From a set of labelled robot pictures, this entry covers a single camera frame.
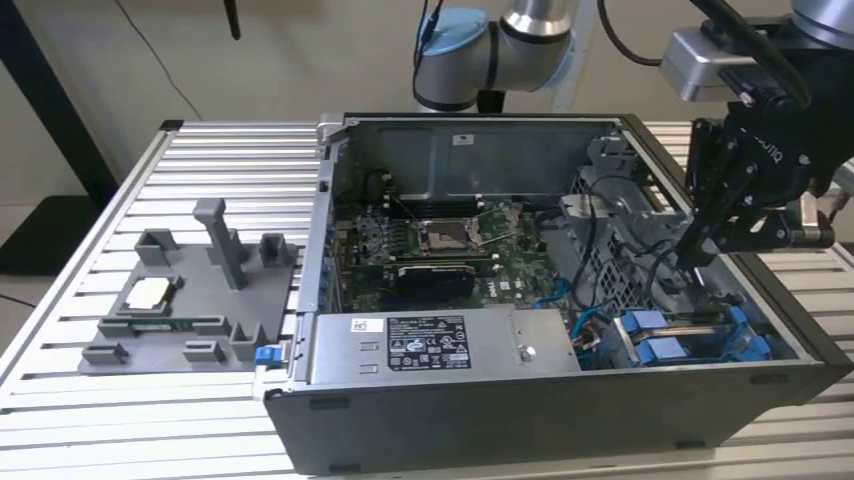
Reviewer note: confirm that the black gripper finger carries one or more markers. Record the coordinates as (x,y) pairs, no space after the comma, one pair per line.
(767,230)
(700,240)

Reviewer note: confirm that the hard disk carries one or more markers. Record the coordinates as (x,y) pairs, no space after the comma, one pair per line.
(663,349)

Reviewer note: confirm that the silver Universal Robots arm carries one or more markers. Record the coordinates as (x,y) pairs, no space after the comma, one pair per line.
(453,75)

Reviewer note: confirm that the black RAM slot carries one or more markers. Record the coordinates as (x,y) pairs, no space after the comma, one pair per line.
(433,203)
(433,197)
(447,258)

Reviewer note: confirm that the perforated metal drive cage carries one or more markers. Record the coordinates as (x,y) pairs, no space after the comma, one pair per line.
(640,220)

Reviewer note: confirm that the green motherboard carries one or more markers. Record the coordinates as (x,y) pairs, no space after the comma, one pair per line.
(516,280)

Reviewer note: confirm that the silver power supply with label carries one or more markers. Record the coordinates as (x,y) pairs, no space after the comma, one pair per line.
(496,345)

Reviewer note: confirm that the CPU socket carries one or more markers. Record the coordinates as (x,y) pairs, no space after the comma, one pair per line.
(443,236)

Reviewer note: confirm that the black graphics card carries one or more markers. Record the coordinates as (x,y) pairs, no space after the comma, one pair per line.
(433,282)

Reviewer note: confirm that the open black PC case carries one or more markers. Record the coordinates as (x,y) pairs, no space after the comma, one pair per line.
(467,425)

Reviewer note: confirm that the blue plastic latch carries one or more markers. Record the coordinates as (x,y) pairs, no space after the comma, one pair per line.
(267,355)

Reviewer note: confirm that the grey parts rack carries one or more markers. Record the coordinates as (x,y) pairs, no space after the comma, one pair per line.
(200,300)

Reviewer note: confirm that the green RAM stick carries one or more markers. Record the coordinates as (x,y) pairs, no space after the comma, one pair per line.
(176,325)

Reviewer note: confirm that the black table corner cap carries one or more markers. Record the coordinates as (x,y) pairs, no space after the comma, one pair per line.
(172,125)

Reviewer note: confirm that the black antenna rod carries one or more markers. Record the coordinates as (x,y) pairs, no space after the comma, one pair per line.
(231,20)

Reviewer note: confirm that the silver CPU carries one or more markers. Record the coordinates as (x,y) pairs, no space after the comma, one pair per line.
(150,295)

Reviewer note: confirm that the black stand with base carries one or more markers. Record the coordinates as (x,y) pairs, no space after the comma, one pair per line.
(46,100)

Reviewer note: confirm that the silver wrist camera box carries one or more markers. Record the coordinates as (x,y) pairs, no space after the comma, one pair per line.
(700,65)

